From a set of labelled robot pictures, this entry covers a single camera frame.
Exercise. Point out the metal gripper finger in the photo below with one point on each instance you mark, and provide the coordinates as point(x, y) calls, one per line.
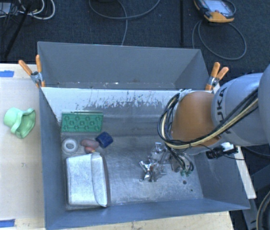
point(147, 164)
point(153, 176)

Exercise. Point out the grey metal bin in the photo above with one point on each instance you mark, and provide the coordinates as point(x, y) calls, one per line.
point(135, 176)

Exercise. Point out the dark blue block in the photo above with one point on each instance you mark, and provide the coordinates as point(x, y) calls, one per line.
point(104, 140)

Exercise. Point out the red-brown toy sausage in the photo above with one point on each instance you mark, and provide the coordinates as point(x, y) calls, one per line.
point(89, 143)

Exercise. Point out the dark green flat block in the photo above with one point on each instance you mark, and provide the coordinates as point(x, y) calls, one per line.
point(82, 123)

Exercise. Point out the light green cup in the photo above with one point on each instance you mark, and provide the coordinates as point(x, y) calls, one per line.
point(20, 121)

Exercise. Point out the black cylinder on white bracket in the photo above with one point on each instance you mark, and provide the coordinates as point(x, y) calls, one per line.
point(217, 152)

